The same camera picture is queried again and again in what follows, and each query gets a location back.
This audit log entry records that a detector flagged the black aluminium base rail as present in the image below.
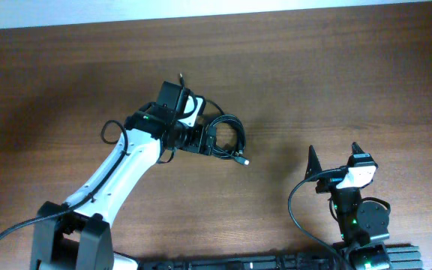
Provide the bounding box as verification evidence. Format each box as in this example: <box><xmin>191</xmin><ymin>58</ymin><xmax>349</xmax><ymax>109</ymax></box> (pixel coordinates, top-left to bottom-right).
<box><xmin>114</xmin><ymin>244</ymin><xmax>423</xmax><ymax>270</ymax></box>

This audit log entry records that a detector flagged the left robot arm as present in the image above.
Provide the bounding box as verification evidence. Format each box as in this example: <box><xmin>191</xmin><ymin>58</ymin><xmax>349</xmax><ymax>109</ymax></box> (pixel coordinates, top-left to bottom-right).
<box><xmin>30</xmin><ymin>82</ymin><xmax>206</xmax><ymax>269</ymax></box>

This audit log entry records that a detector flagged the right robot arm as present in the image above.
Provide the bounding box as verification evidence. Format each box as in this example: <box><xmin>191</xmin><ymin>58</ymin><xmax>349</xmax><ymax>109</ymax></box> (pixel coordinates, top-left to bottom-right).
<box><xmin>305</xmin><ymin>142</ymin><xmax>391</xmax><ymax>269</ymax></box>

